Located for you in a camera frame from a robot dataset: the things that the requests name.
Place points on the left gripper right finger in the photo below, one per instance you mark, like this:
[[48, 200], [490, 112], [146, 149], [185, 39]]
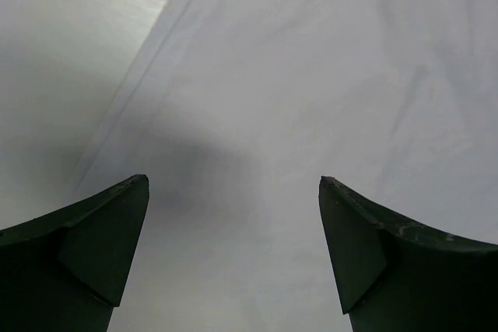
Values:
[[394, 274]]

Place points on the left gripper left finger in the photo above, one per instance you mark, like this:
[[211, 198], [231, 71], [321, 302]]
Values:
[[67, 270]]

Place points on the white t-shirt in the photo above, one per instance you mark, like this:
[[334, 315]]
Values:
[[235, 109]]

